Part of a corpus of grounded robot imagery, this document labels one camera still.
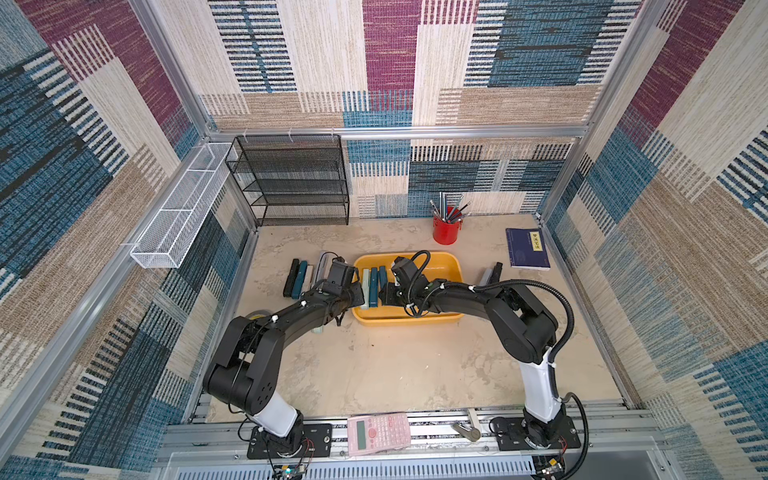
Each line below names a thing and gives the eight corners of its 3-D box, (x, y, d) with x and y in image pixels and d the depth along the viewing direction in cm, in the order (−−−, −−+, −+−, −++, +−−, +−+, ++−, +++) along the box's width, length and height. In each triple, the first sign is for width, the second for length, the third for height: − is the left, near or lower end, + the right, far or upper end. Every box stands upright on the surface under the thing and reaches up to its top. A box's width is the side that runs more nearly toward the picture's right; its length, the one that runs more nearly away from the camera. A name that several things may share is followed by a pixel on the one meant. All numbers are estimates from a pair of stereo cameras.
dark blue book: (510, 267, 109) (512, 263, 107) (505, 230, 121) (507, 225, 119) (547, 271, 108) (550, 267, 106) (539, 233, 119) (541, 228, 117)
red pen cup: (433, 245, 115) (436, 230, 109) (432, 232, 120) (434, 217, 113) (460, 245, 115) (464, 230, 109) (457, 232, 120) (461, 217, 113)
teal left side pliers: (294, 299, 101) (291, 293, 99) (302, 266, 110) (299, 260, 107) (302, 299, 101) (299, 293, 98) (308, 266, 110) (306, 260, 107)
